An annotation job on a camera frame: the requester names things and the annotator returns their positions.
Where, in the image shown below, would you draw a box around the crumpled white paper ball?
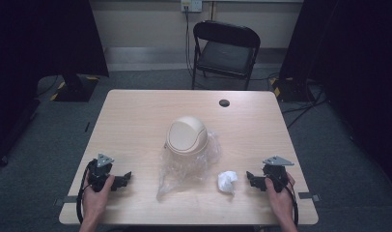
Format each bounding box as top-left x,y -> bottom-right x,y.
216,170 -> 239,195

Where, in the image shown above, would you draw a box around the white wall socket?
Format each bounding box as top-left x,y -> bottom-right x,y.
180,0 -> 204,14

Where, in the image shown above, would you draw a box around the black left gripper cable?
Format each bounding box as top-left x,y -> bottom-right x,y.
75,159 -> 96,225

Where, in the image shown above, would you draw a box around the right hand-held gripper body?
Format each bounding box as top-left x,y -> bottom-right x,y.
262,156 -> 295,193

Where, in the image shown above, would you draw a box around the person's left hand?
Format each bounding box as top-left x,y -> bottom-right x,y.
82,173 -> 116,215

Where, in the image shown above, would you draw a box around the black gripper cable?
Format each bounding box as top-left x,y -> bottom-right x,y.
75,159 -> 96,225
274,173 -> 300,227

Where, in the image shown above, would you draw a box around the clear plastic bag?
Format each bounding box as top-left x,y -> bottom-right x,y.
155,129 -> 223,202

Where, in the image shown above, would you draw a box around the black folding chair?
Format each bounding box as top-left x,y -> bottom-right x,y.
190,19 -> 262,92

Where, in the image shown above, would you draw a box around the black floor cables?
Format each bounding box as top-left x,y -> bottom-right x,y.
280,84 -> 329,130

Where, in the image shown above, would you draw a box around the grey table bracket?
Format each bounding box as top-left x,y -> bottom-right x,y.
53,194 -> 80,208
296,191 -> 322,203

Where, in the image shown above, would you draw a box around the black stand base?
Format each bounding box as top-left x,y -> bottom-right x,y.
268,76 -> 318,103
49,72 -> 100,103

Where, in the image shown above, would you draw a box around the black curtain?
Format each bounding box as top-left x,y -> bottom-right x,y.
278,0 -> 392,194
0,0 -> 110,169

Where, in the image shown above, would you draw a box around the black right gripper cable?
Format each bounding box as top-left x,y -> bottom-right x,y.
274,173 -> 300,227

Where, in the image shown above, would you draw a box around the black wall socket cable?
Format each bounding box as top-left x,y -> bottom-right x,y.
183,5 -> 198,80

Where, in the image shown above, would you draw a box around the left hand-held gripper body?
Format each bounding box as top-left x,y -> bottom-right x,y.
86,153 -> 117,193

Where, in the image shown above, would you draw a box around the person's right hand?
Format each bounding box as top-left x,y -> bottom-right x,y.
264,172 -> 296,217

